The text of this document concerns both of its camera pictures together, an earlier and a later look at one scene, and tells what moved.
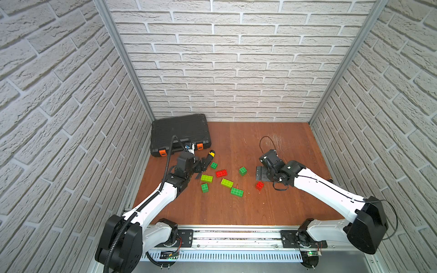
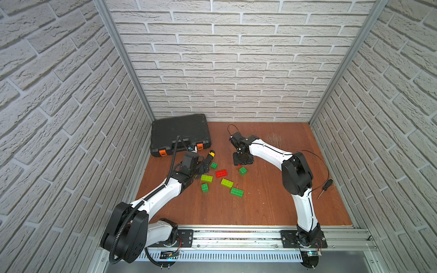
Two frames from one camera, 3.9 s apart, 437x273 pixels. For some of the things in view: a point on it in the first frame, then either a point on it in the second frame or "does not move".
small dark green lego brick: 242,171 does not move
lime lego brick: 227,183 does not move
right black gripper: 262,174 to 236,161
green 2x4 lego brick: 236,192 does not move
